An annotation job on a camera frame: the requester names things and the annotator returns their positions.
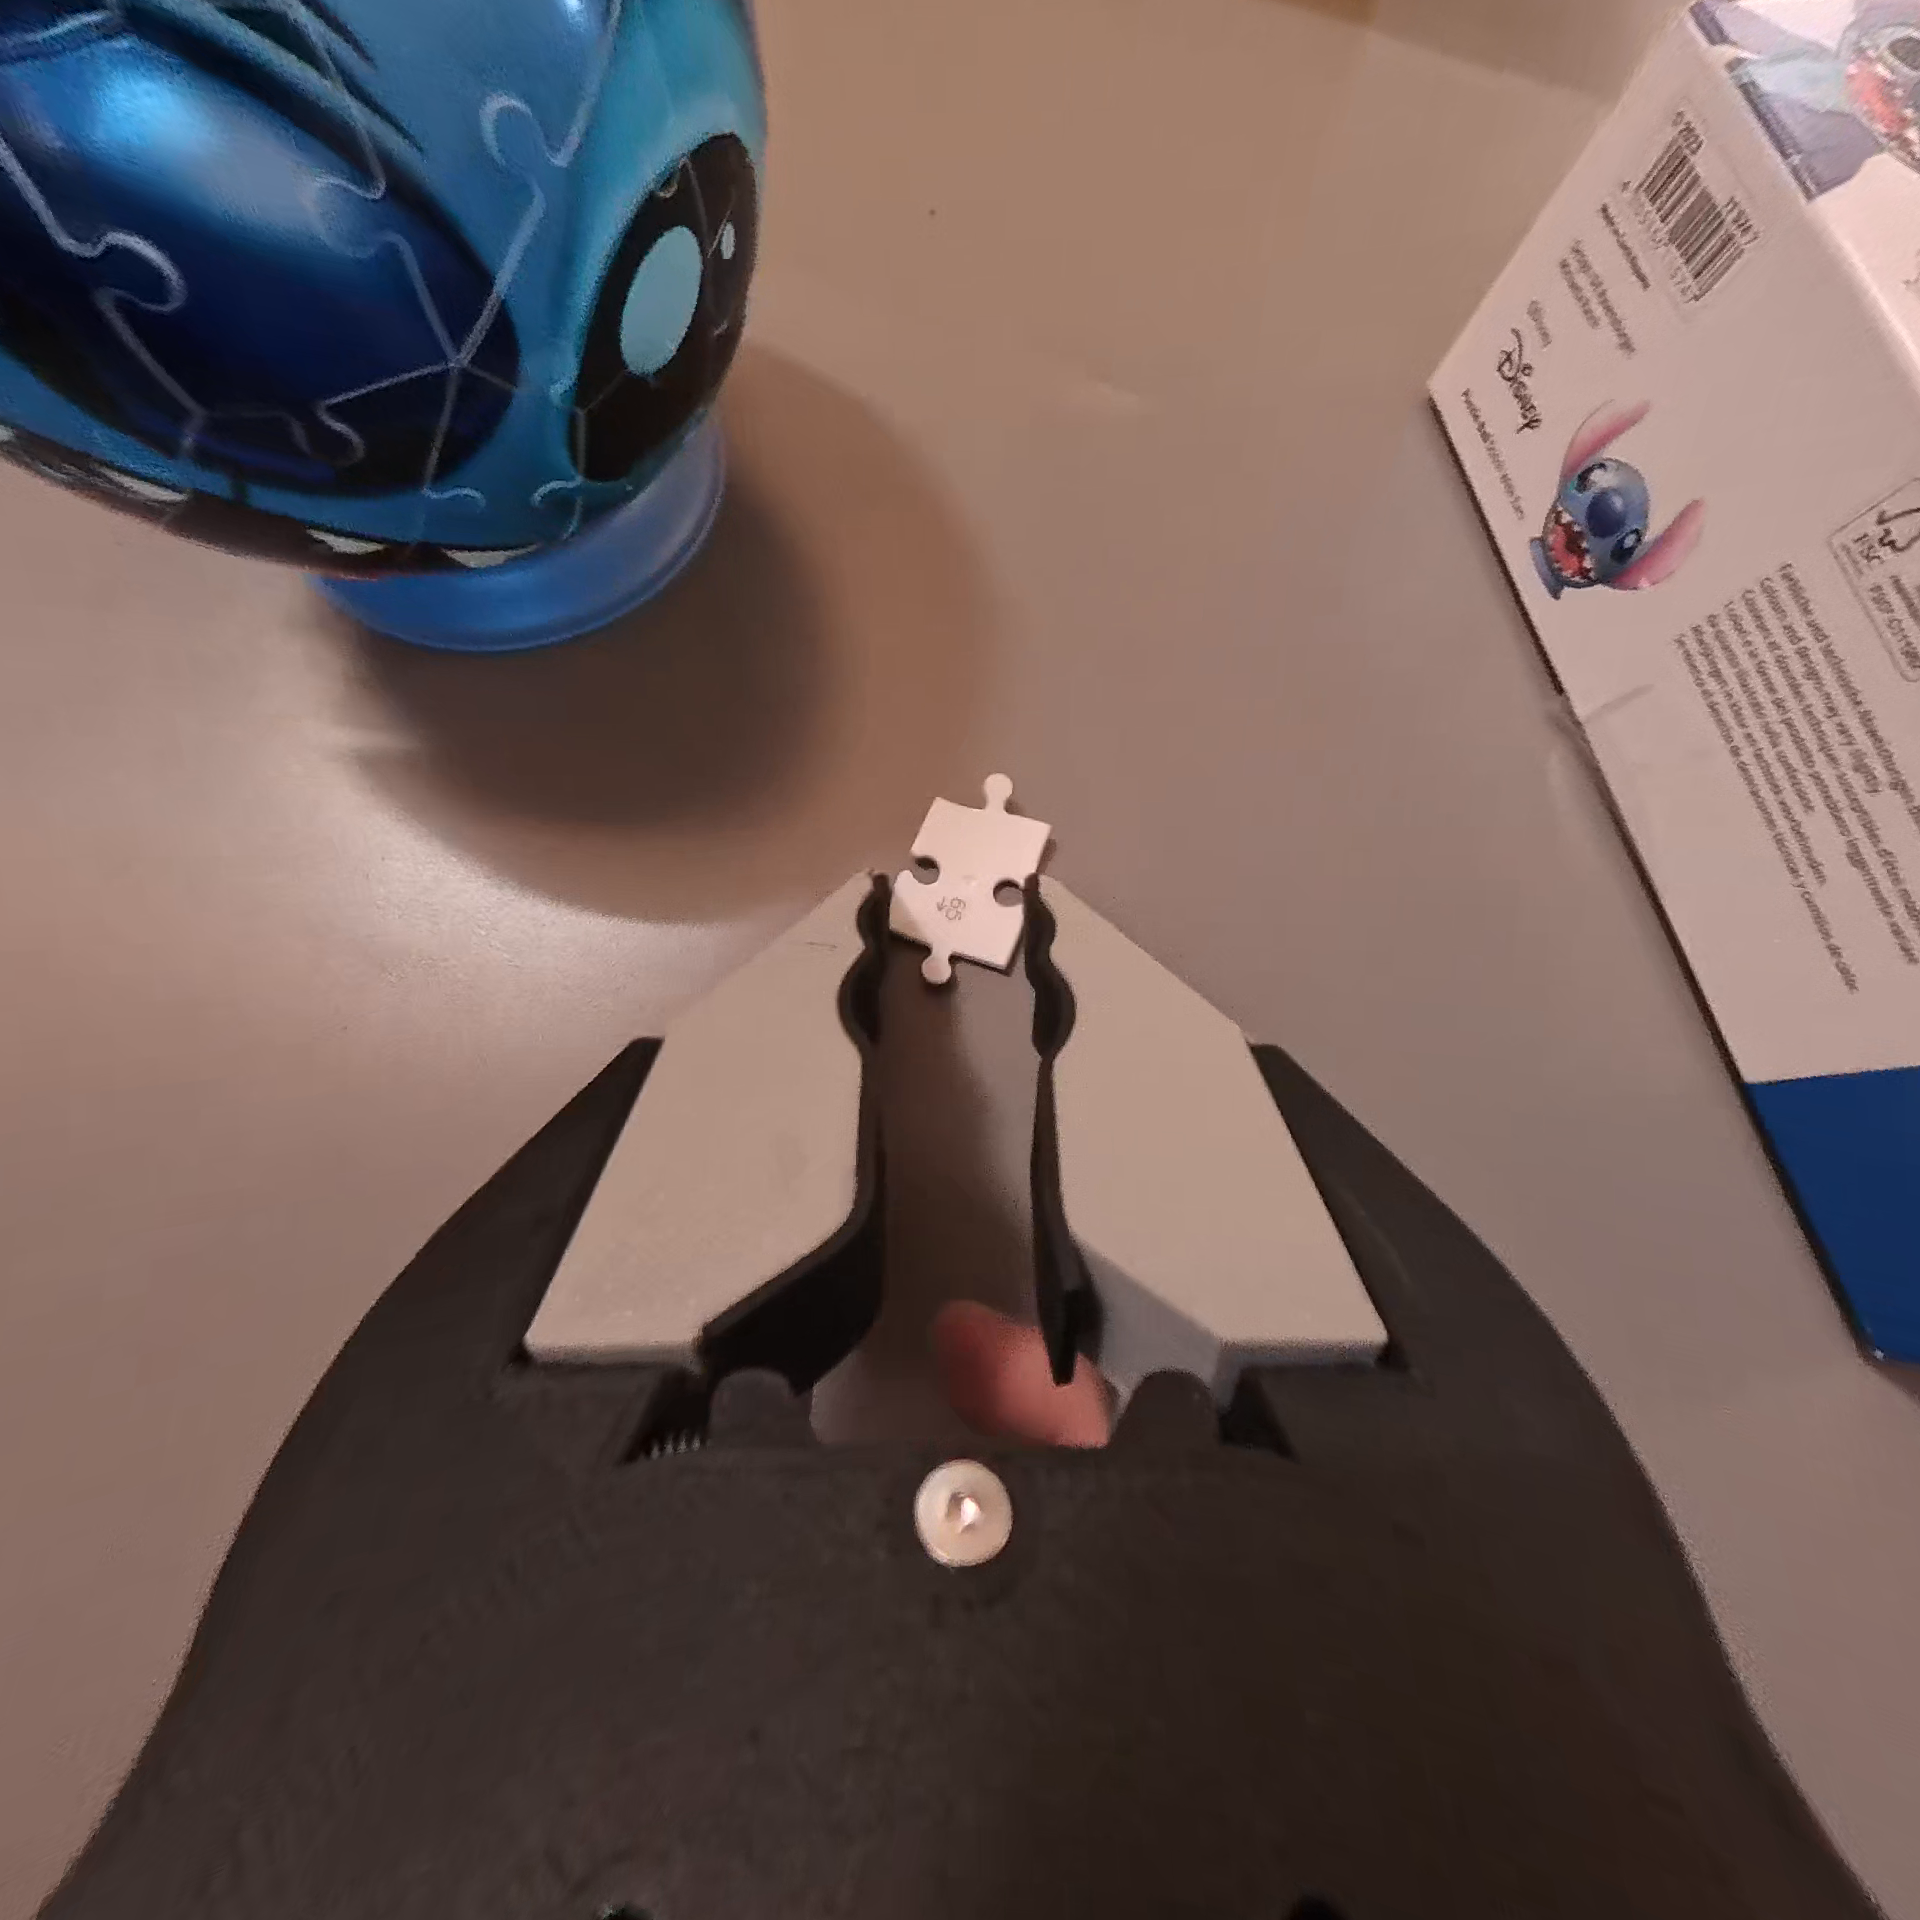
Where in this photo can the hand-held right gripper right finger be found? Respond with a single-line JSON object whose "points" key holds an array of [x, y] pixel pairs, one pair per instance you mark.
{"points": [[1201, 1188]]}

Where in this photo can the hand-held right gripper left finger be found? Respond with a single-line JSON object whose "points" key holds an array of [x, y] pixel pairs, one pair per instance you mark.
{"points": [[721, 1188]]}

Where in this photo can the puzzle piece with white back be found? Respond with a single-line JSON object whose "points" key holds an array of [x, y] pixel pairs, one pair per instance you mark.
{"points": [[967, 886]]}

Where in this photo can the blue plastic ball stand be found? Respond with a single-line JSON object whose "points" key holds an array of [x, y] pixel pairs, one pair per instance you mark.
{"points": [[600, 586]]}

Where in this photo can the blue puzzle ball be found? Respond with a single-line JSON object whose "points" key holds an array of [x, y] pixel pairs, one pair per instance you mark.
{"points": [[301, 269]]}

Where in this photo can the cartoon printed puzzle box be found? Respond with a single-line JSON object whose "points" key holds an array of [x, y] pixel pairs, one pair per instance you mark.
{"points": [[1695, 673]]}

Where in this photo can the person's right hand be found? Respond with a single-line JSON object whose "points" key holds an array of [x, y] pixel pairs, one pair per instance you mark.
{"points": [[998, 1374]]}

